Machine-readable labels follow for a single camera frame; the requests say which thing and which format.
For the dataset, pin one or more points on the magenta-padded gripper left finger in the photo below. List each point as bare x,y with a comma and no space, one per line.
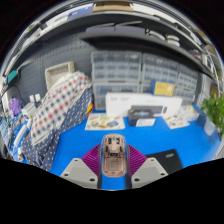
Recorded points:
78,171

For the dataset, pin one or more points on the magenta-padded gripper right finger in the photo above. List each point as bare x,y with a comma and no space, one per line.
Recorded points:
150,171

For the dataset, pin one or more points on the black mouse pad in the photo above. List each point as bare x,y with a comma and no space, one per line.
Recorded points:
166,160

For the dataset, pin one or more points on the small dark box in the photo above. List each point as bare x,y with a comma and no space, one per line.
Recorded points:
136,118

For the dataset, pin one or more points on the printed picture card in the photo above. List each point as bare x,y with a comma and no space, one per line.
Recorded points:
105,121
176,122

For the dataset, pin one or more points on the checked and dotted cloth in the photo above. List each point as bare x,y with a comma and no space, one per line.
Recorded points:
55,116

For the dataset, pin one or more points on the white tissue pack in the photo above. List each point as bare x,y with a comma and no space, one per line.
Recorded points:
190,113

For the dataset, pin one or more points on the long white keyboard box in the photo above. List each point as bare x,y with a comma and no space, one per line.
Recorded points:
116,103

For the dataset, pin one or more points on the yellow and blue box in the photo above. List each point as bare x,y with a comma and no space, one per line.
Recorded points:
163,89

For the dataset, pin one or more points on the potted green plant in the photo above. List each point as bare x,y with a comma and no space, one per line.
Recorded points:
215,111

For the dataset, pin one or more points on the purple bag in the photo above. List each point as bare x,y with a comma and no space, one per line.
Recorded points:
15,106

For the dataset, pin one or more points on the grey plastic drawer cabinet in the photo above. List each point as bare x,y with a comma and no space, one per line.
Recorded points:
187,81
115,68
160,68

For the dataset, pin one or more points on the white woven basket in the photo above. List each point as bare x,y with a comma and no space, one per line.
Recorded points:
58,73

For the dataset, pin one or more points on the teal plastic bin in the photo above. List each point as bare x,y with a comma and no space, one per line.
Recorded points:
12,76

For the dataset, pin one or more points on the white shelf rack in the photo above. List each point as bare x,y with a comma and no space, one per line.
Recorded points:
213,70

